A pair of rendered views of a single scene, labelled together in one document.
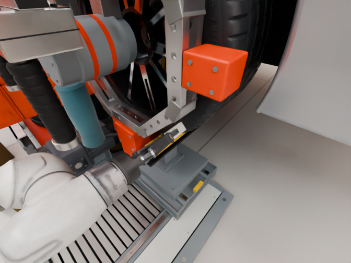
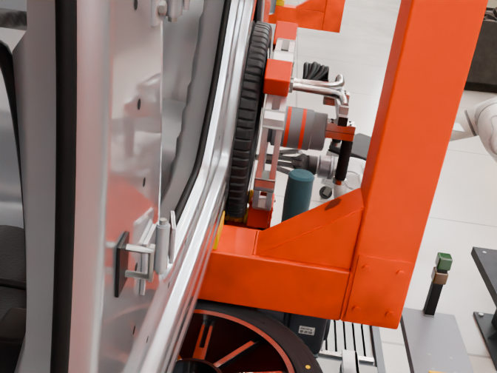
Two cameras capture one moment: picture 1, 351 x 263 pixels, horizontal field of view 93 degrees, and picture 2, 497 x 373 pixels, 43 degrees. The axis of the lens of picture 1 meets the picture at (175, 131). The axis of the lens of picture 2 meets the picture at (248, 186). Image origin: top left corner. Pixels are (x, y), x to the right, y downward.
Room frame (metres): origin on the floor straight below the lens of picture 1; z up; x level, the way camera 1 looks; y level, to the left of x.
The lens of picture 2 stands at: (1.82, 1.70, 1.55)
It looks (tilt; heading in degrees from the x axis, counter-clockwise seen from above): 25 degrees down; 231
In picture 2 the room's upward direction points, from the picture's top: 8 degrees clockwise
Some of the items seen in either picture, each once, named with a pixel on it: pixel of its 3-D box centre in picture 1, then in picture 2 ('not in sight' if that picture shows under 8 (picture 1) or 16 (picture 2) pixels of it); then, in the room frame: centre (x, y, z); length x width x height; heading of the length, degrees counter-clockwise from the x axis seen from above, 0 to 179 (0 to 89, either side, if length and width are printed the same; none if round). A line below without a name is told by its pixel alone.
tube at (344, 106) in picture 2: not in sight; (319, 86); (0.48, 0.33, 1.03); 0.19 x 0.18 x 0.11; 139
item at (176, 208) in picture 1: (165, 166); not in sight; (0.64, 0.06, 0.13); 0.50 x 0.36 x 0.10; 49
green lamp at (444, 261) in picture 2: not in sight; (444, 261); (0.34, 0.83, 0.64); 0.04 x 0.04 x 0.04; 49
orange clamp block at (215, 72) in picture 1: (212, 71); not in sight; (0.31, -0.07, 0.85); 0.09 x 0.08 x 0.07; 49
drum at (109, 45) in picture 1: (89, 49); (294, 128); (0.46, 0.22, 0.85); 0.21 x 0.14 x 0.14; 139
